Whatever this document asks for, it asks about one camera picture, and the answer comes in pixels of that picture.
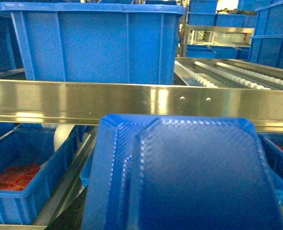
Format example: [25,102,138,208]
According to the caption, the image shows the blue block with knob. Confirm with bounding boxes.
[82,114,283,230]

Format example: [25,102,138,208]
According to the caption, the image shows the stainless steel shelf rack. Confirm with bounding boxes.
[0,56,283,230]

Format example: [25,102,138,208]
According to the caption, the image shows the blue bin with red parts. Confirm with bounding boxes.
[0,127,78,225]

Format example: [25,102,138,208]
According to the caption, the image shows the red parts in bin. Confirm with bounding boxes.
[0,163,41,191]

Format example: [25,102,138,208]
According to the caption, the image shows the white roller track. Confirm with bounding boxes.
[175,61,218,88]

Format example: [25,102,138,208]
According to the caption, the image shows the large blue plastic crate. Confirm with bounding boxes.
[0,2,185,85]

